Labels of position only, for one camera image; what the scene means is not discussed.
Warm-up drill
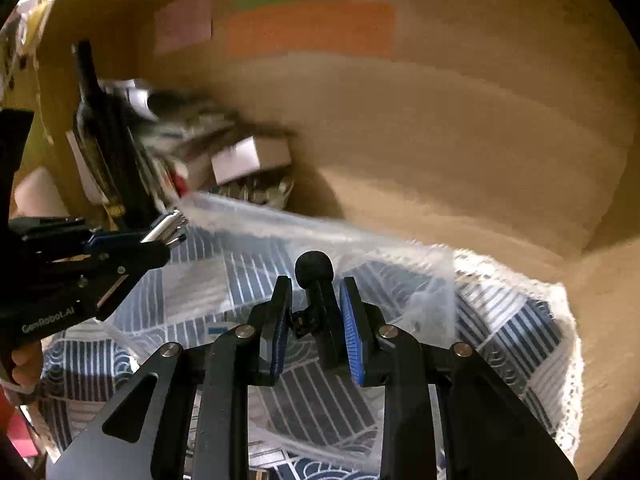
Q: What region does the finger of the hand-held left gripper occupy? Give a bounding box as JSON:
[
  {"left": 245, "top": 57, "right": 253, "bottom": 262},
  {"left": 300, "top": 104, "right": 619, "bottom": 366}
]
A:
[
  {"left": 82, "top": 230, "right": 173, "bottom": 252},
  {"left": 45, "top": 245, "right": 172, "bottom": 286}
]

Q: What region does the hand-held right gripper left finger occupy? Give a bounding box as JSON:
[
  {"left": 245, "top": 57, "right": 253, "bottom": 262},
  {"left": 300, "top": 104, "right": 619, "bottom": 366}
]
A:
[{"left": 47, "top": 275, "right": 296, "bottom": 480}]

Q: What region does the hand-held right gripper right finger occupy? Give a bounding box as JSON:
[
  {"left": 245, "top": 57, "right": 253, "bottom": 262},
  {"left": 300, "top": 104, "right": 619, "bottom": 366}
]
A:
[{"left": 339, "top": 276, "right": 579, "bottom": 480}]

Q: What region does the black clip-on microphone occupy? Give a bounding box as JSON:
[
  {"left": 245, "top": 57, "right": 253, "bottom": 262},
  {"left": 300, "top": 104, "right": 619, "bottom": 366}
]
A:
[{"left": 293, "top": 250, "right": 352, "bottom": 372}]

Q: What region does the silver metal folding tool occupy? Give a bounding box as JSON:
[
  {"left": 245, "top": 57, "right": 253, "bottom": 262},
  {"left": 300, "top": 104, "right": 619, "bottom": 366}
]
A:
[{"left": 141, "top": 209, "right": 189, "bottom": 249}]

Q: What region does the person's left hand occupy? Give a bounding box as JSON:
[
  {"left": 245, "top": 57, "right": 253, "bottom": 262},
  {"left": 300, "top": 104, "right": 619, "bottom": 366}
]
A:
[{"left": 9, "top": 344, "right": 45, "bottom": 392}]

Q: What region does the clear plastic bag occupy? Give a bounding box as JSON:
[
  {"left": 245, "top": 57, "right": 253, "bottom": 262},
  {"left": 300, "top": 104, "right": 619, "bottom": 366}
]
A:
[{"left": 102, "top": 191, "right": 457, "bottom": 472}]

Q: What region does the dark glass bottle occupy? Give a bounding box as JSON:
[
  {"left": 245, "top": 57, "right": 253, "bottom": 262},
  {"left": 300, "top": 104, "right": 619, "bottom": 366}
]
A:
[{"left": 66, "top": 40, "right": 131, "bottom": 223}]

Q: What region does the red box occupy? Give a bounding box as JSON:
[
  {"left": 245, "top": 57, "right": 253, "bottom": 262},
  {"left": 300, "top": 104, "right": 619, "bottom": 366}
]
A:
[{"left": 0, "top": 397, "right": 43, "bottom": 461}]

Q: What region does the heap of silver coins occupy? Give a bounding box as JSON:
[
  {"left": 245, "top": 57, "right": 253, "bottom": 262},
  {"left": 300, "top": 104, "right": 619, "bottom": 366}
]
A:
[{"left": 212, "top": 174, "right": 295, "bottom": 209}]

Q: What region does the pile of small boxes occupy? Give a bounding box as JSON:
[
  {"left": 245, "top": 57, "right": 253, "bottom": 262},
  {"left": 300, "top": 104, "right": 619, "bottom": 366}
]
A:
[{"left": 99, "top": 77, "right": 293, "bottom": 196}]

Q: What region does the small white cardboard box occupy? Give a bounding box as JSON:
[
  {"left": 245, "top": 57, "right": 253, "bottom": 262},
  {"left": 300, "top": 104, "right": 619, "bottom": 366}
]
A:
[{"left": 211, "top": 137, "right": 292, "bottom": 186}]

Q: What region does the blue white patterned cloth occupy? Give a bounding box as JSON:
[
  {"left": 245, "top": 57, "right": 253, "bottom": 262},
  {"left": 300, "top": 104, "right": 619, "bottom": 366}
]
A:
[{"left": 37, "top": 225, "right": 586, "bottom": 480}]

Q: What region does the crinkled plastic packaging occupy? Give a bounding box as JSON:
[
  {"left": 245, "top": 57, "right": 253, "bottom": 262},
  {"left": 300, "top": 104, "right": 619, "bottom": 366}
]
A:
[{"left": 0, "top": 0, "right": 52, "bottom": 98}]

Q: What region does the pink paper label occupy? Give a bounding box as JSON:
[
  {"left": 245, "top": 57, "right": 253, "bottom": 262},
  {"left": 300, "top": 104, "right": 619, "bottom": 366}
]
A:
[{"left": 154, "top": 0, "right": 214, "bottom": 57}]

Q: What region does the orange paper label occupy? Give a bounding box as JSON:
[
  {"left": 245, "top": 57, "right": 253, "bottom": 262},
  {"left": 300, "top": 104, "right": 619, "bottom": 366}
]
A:
[{"left": 226, "top": 1, "right": 397, "bottom": 59}]

